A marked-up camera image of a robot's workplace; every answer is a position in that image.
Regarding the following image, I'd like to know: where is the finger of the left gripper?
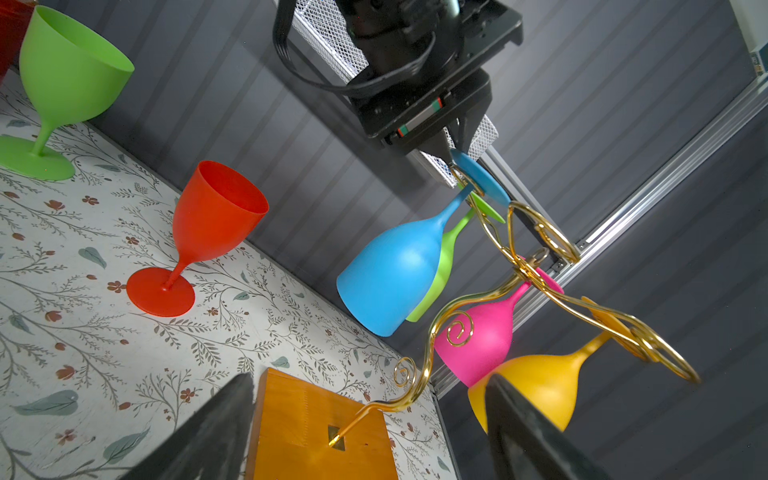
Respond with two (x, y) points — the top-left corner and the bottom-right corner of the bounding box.
(422, 129), (453, 165)

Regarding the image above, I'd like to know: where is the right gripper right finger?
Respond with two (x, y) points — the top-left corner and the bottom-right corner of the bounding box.
(485, 374), (610, 480)

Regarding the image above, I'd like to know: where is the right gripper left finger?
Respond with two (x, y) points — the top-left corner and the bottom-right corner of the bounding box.
(123, 374), (255, 479)

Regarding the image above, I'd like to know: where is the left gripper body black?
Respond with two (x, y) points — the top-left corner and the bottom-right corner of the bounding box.
(336, 1), (523, 154)

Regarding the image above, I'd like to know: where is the yellow wine glass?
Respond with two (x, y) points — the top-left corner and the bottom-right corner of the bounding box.
(468, 298), (630, 431)

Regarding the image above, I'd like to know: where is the gold rack with orange base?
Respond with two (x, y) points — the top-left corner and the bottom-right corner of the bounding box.
(246, 190), (699, 479)

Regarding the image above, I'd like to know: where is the blue wine glass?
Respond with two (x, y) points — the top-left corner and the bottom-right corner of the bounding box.
(336, 149), (510, 337)

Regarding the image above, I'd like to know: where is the red wine glass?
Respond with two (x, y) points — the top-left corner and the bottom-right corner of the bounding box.
(127, 161), (269, 317)

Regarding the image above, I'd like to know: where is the green wine glass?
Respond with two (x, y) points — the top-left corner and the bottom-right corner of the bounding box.
(1, 5), (135, 181)
(406, 192), (506, 323)

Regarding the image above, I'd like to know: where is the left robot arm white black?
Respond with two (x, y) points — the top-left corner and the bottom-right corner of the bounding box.
(272, 1), (523, 163)

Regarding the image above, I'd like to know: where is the pink wine glass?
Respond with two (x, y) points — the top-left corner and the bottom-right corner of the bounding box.
(435, 282), (531, 387)

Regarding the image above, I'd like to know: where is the floral table mat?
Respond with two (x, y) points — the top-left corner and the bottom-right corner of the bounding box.
(0, 68), (460, 480)

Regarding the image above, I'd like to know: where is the red pencil cup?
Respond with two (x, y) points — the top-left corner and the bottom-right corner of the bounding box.
(0, 0), (37, 80)

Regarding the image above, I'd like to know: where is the white wire mesh basket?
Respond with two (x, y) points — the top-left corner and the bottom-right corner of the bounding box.
(293, 0), (499, 188)

